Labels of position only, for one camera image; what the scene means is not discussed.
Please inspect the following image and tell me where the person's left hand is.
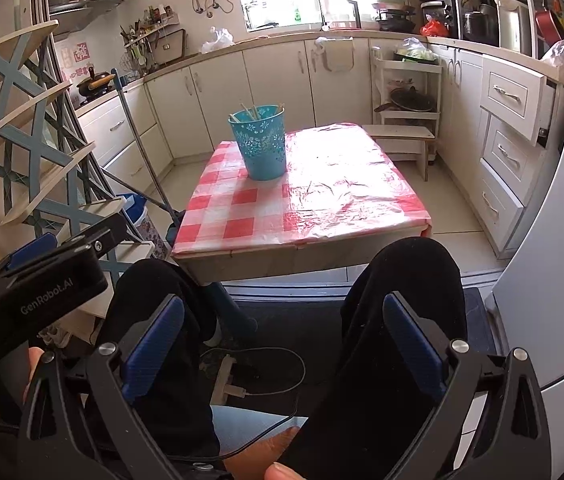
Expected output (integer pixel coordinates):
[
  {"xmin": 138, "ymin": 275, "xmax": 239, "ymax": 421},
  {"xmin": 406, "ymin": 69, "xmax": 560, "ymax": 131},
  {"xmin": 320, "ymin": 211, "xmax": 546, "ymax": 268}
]
[{"xmin": 23, "ymin": 344, "xmax": 46, "ymax": 402}]

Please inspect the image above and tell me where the cream double door cabinet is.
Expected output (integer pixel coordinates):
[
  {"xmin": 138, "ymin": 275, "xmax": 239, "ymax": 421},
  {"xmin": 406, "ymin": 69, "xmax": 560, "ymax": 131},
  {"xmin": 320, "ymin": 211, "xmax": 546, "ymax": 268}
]
[{"xmin": 429, "ymin": 44, "xmax": 486, "ymax": 181}]

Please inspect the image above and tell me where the steel range hood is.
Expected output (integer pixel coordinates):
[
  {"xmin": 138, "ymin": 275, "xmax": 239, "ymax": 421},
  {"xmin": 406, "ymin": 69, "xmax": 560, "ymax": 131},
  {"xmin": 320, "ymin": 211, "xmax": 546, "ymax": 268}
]
[{"xmin": 46, "ymin": 0, "xmax": 127, "ymax": 19}]

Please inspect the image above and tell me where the person's right hand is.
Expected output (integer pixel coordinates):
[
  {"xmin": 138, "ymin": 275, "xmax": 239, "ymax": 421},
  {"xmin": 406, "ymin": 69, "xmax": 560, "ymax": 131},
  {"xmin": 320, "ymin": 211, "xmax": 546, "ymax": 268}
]
[{"xmin": 223, "ymin": 426, "xmax": 309, "ymax": 480}]

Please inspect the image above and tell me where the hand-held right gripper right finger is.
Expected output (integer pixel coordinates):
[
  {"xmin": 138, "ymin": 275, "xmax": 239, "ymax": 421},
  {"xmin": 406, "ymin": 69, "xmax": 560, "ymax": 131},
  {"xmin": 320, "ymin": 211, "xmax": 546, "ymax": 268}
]
[{"xmin": 382, "ymin": 291, "xmax": 553, "ymax": 480}]

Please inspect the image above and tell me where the cream cabinet under stove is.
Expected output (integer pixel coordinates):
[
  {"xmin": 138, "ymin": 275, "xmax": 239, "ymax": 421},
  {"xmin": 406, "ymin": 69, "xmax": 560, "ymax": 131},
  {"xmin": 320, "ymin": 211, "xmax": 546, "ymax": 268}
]
[{"xmin": 76, "ymin": 82, "xmax": 176, "ymax": 186}]

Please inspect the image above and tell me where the dish rack with bowls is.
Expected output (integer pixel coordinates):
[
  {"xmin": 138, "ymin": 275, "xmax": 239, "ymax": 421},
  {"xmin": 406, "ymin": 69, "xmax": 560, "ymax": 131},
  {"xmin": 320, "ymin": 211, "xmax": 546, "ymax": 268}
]
[{"xmin": 371, "ymin": 0, "xmax": 418, "ymax": 34}]

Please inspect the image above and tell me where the light blue seat cushion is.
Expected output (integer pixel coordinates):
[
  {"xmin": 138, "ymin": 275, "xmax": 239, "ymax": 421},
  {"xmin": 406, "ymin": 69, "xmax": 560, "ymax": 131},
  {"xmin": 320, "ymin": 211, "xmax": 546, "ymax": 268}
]
[{"xmin": 209, "ymin": 404, "xmax": 311, "ymax": 441}]

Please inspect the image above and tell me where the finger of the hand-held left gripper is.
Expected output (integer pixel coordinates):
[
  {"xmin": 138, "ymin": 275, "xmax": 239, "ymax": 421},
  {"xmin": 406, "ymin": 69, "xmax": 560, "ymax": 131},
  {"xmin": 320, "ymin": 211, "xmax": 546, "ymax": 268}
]
[
  {"xmin": 6, "ymin": 233, "xmax": 59, "ymax": 272},
  {"xmin": 0, "ymin": 213, "xmax": 130, "ymax": 287}
]

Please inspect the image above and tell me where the blue printed plastic bag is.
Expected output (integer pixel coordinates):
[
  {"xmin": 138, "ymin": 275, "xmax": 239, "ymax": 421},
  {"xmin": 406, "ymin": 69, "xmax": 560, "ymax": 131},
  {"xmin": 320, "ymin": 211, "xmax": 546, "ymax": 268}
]
[{"xmin": 116, "ymin": 193, "xmax": 149, "ymax": 222}]

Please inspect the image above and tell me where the chrome sink faucet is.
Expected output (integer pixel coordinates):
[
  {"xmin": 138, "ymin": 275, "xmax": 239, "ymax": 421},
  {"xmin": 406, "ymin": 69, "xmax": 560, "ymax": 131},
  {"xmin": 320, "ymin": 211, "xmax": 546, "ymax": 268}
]
[{"xmin": 306, "ymin": 0, "xmax": 333, "ymax": 31}]

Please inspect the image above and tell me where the white hanging waste bin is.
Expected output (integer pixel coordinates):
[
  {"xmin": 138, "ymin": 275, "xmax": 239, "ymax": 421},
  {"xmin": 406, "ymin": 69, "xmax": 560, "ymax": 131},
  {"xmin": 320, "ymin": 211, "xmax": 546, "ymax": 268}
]
[{"xmin": 314, "ymin": 35, "xmax": 356, "ymax": 74}]

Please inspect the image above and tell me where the black wok with wooden handle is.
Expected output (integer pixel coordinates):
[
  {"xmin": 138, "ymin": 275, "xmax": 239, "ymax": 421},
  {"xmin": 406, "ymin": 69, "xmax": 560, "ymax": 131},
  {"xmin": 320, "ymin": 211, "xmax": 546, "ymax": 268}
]
[{"xmin": 75, "ymin": 67, "xmax": 117, "ymax": 100}]

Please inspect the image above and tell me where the red white checkered tablecloth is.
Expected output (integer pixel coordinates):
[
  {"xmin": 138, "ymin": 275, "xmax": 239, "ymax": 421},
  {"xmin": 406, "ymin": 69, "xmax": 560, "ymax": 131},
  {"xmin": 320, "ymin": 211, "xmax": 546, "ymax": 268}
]
[{"xmin": 170, "ymin": 122, "xmax": 433, "ymax": 262}]

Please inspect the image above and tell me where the white power strip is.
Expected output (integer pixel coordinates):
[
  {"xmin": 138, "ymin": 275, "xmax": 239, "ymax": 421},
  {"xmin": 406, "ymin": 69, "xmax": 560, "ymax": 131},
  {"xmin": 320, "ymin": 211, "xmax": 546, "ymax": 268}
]
[{"xmin": 209, "ymin": 354, "xmax": 248, "ymax": 406}]

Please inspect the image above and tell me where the floral patterned bin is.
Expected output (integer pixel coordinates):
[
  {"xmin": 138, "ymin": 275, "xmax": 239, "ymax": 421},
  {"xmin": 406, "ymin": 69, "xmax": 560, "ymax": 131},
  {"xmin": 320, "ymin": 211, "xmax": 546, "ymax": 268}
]
[{"xmin": 114, "ymin": 193, "xmax": 171, "ymax": 262}]

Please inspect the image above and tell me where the steel cooking pot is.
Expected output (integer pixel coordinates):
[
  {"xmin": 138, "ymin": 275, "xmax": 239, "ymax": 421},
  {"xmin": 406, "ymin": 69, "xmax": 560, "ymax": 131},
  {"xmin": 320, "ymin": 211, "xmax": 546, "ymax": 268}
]
[{"xmin": 461, "ymin": 4, "xmax": 496, "ymax": 44}]

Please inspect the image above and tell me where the small white storage shelf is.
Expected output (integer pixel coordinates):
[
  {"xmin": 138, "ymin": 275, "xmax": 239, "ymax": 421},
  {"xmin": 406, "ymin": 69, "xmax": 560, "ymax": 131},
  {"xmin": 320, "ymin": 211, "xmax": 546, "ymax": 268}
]
[{"xmin": 371, "ymin": 44, "xmax": 444, "ymax": 126}]

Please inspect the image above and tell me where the cream base cabinet row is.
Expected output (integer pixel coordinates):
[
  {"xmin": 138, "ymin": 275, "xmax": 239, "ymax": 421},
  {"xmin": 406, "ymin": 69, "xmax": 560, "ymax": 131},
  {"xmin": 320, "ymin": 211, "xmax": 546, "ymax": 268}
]
[{"xmin": 144, "ymin": 37, "xmax": 378, "ymax": 161}]

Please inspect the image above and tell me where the bag of green vegetables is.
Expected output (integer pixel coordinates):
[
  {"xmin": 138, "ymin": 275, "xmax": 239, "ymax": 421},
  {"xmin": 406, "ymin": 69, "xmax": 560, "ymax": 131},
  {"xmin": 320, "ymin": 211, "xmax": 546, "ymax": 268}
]
[{"xmin": 394, "ymin": 37, "xmax": 441, "ymax": 64}]

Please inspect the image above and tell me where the cream drawer unit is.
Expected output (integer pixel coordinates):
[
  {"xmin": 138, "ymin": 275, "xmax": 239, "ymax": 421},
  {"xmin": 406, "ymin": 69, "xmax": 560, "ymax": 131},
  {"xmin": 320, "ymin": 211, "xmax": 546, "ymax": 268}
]
[{"xmin": 476, "ymin": 52, "xmax": 563, "ymax": 261}]

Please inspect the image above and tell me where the wall utensil rack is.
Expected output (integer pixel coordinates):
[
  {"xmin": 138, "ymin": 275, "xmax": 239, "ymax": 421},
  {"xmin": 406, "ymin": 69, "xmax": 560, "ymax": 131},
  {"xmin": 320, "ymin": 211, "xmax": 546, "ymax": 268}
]
[{"xmin": 119, "ymin": 4, "xmax": 188, "ymax": 74}]

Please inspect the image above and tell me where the blue perforated plastic bucket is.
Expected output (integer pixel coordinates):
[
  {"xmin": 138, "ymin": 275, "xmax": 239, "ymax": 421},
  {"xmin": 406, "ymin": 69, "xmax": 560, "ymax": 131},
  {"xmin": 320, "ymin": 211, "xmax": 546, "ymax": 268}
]
[{"xmin": 227, "ymin": 103, "xmax": 288, "ymax": 181}]

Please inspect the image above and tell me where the small wooden stool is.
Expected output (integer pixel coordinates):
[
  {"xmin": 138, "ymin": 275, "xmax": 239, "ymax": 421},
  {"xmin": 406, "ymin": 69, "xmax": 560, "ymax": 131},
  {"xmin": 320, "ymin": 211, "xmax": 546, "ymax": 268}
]
[{"xmin": 361, "ymin": 124, "xmax": 438, "ymax": 184}]

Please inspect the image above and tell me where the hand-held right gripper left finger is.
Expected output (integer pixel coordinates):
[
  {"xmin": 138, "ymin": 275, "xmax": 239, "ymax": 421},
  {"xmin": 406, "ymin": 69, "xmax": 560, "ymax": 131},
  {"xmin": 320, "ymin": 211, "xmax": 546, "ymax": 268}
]
[{"xmin": 14, "ymin": 294, "xmax": 189, "ymax": 480}]

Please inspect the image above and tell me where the white refrigerator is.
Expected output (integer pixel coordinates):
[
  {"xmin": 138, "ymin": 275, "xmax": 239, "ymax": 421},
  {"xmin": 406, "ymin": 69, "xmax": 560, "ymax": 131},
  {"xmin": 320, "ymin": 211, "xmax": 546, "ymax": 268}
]
[{"xmin": 491, "ymin": 0, "xmax": 564, "ymax": 480}]

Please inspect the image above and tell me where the black frying pan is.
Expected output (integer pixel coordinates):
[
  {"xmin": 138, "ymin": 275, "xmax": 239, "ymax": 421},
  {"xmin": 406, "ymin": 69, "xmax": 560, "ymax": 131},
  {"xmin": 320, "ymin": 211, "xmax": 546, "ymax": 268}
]
[{"xmin": 374, "ymin": 87, "xmax": 436, "ymax": 114}]

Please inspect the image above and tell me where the white plastic bag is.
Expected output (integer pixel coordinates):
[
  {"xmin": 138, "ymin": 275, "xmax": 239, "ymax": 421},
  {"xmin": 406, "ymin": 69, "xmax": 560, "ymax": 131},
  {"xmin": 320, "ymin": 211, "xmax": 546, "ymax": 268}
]
[{"xmin": 200, "ymin": 26, "xmax": 236, "ymax": 55}]

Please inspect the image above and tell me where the thin black cable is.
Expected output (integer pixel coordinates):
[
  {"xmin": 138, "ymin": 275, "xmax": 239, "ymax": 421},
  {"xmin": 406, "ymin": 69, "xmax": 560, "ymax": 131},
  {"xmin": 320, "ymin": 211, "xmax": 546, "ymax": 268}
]
[{"xmin": 176, "ymin": 384, "xmax": 303, "ymax": 461}]

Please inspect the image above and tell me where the clear plastic bag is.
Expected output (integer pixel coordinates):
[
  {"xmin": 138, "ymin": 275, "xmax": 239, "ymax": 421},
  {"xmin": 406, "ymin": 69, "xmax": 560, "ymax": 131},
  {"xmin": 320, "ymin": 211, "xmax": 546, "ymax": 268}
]
[{"xmin": 541, "ymin": 38, "xmax": 564, "ymax": 86}]

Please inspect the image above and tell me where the red cooking pot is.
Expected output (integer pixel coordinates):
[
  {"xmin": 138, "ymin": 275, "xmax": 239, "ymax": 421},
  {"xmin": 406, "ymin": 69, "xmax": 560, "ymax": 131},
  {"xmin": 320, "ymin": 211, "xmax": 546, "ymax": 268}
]
[{"xmin": 534, "ymin": 7, "xmax": 563, "ymax": 46}]

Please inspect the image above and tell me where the metal mop handle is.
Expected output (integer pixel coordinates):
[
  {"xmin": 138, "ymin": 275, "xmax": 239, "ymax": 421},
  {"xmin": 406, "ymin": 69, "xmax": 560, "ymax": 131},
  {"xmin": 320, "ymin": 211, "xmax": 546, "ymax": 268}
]
[{"xmin": 111, "ymin": 74, "xmax": 186, "ymax": 247}]

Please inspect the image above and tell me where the black microwave oven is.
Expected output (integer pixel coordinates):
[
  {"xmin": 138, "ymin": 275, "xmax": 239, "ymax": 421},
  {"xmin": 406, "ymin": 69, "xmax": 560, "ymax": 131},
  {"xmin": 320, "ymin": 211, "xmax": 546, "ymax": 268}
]
[{"xmin": 419, "ymin": 0, "xmax": 456, "ymax": 25}]

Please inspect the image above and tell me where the white power cable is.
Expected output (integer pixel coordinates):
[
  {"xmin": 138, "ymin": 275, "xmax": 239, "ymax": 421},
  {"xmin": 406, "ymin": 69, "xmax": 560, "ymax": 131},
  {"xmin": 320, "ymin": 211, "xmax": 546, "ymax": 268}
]
[{"xmin": 199, "ymin": 347, "xmax": 308, "ymax": 396}]

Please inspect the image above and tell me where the white silver kitchen appliance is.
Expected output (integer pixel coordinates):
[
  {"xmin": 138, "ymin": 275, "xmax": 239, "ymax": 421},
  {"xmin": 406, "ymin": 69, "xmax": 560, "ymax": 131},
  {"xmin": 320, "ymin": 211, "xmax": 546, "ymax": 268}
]
[{"xmin": 492, "ymin": 0, "xmax": 533, "ymax": 56}]

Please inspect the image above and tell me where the red plastic bag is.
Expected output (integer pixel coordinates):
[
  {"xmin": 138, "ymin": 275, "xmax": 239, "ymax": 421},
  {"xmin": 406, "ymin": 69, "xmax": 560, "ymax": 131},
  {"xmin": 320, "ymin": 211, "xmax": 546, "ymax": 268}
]
[{"xmin": 419, "ymin": 18, "xmax": 451, "ymax": 39}]

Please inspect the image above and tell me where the bundle of bamboo chopsticks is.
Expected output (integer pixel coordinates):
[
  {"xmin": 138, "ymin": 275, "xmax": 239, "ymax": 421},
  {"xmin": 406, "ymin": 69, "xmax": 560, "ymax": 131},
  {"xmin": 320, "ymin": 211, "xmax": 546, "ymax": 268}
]
[{"xmin": 229, "ymin": 101, "xmax": 287, "ymax": 124}]

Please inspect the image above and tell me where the person's left leg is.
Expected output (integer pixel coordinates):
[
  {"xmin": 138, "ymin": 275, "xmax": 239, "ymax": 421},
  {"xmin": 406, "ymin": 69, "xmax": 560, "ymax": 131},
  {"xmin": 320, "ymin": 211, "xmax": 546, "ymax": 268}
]
[{"xmin": 94, "ymin": 258, "xmax": 224, "ymax": 472}]

